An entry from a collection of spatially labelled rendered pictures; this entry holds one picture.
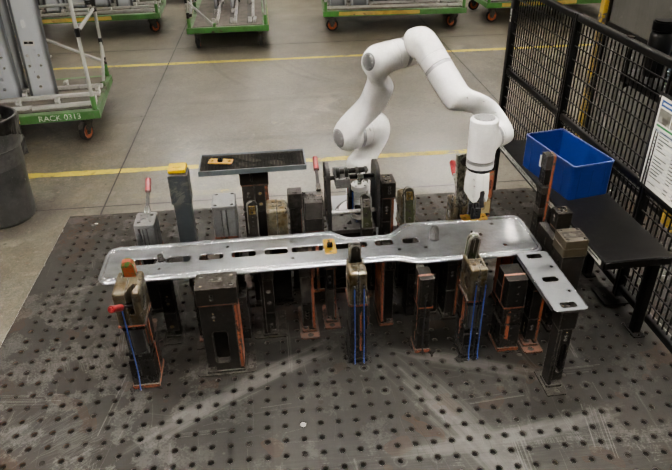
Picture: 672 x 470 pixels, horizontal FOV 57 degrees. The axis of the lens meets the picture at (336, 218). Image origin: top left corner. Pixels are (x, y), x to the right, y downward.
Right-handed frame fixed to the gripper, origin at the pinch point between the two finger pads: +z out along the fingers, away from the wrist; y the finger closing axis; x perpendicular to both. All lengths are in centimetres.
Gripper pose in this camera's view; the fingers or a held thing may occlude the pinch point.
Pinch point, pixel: (474, 210)
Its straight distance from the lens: 201.8
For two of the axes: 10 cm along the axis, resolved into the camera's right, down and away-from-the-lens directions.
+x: 9.9, -0.7, 0.9
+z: 0.2, 8.6, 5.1
